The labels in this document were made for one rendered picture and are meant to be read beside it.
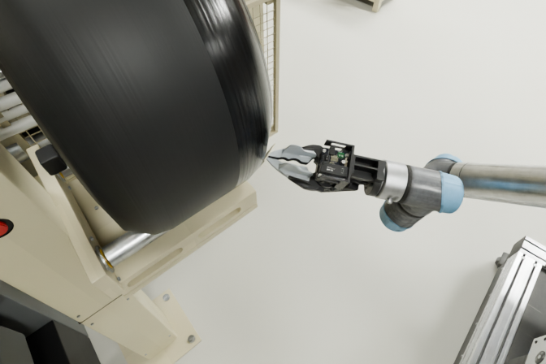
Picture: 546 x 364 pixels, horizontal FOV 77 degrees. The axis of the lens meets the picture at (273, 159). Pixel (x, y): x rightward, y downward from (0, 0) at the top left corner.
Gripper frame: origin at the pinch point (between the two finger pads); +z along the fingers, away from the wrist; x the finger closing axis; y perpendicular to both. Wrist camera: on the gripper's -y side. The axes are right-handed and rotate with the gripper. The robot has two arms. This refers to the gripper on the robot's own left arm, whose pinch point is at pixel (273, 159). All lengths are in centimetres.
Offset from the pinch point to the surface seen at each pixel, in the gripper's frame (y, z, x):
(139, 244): -8.3, 22.5, 20.7
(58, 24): 34.9, 22.9, 2.5
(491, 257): -97, -111, -6
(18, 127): -20, 64, 0
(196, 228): -14.0, 13.3, 15.0
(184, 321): -95, 22, 47
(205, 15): 30.6, 11.1, -5.5
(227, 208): -15.4, 7.7, 9.0
